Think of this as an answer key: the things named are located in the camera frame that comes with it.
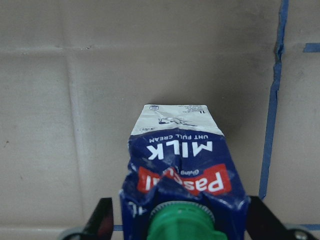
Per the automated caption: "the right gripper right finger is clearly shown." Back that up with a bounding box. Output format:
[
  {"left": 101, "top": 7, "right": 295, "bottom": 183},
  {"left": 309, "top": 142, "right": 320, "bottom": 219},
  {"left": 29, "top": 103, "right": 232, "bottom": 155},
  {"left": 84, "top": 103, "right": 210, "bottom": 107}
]
[{"left": 247, "top": 195, "right": 317, "bottom": 240}]

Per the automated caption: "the blue white milk carton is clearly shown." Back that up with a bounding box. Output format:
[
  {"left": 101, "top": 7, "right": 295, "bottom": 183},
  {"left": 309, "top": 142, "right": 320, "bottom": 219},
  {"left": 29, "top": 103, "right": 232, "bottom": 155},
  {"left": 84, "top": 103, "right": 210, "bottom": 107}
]
[{"left": 119, "top": 104, "right": 250, "bottom": 240}]

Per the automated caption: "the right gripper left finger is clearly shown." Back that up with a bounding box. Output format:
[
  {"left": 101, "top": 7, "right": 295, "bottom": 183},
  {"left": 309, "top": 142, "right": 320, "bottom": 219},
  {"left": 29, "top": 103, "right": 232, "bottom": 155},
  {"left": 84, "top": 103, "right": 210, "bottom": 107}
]
[{"left": 58, "top": 197, "right": 114, "bottom": 240}]

